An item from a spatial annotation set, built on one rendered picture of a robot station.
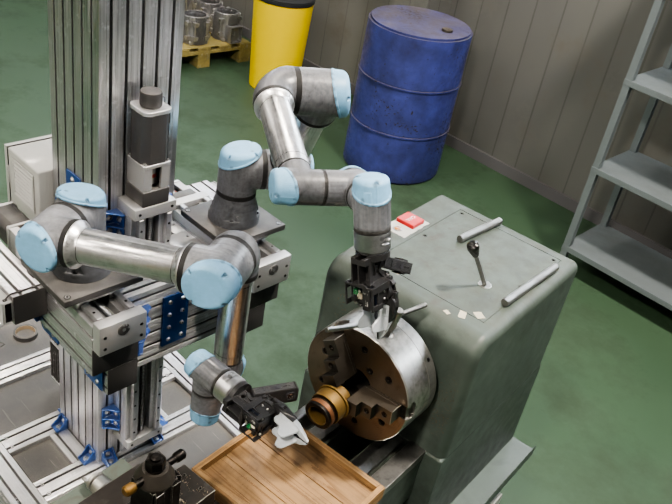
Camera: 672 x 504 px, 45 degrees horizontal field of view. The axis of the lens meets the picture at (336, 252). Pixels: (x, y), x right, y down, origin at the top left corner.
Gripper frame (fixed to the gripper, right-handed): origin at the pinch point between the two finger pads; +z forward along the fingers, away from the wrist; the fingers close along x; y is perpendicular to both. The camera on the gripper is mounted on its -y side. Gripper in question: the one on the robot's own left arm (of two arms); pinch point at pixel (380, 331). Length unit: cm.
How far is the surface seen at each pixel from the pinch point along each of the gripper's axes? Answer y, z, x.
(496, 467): -69, 83, -6
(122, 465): 38, 33, -46
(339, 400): -0.1, 22.4, -12.4
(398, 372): -10.5, 16.5, -2.8
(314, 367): -10.3, 24.5, -29.0
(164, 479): 47, 18, -18
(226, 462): 17, 40, -35
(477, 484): -58, 83, -7
